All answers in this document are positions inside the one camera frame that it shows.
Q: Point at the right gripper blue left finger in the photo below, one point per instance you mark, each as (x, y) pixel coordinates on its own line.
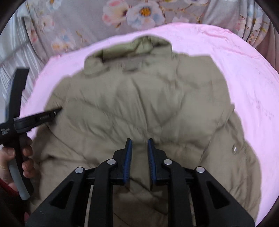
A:
(121, 170)

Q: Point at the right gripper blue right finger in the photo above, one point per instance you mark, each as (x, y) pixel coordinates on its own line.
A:
(157, 171)

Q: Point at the khaki puffer jacket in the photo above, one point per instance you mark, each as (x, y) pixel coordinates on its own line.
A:
(141, 90)

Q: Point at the person's left hand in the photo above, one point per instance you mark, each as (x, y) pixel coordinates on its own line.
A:
(8, 154)

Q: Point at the silver pleated bed skirt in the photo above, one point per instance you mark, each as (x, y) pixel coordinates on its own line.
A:
(17, 52)

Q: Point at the grey floral duvet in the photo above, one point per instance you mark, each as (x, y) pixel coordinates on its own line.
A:
(60, 26)

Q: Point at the pink bed sheet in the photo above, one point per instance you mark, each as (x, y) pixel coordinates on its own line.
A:
(252, 84)

